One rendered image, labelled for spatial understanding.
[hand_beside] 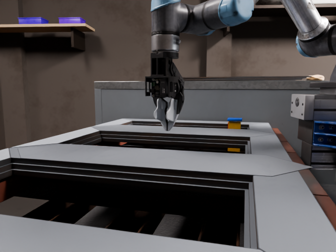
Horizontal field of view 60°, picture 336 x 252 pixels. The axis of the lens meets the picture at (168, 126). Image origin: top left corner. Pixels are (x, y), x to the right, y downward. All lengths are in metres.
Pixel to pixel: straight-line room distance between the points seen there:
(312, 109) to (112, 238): 0.93
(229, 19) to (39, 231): 0.59
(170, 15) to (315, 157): 0.73
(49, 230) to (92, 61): 3.68
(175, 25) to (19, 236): 0.60
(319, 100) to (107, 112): 1.05
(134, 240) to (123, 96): 1.30
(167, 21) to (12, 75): 3.67
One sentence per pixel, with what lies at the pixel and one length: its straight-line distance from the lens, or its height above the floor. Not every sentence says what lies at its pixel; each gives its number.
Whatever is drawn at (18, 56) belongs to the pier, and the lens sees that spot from 4.29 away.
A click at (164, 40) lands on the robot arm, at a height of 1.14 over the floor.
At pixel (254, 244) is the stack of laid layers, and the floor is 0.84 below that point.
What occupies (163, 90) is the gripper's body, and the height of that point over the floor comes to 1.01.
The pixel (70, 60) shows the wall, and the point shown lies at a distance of 4.11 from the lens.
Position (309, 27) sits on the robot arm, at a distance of 1.26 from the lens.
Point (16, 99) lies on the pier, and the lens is 4.31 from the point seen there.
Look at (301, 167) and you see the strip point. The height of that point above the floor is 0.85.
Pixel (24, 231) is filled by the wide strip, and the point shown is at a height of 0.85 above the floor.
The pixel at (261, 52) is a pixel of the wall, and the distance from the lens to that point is 3.94.
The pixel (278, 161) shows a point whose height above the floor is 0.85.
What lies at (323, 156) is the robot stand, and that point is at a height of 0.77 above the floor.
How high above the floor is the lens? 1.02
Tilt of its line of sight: 8 degrees down
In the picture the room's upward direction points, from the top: straight up
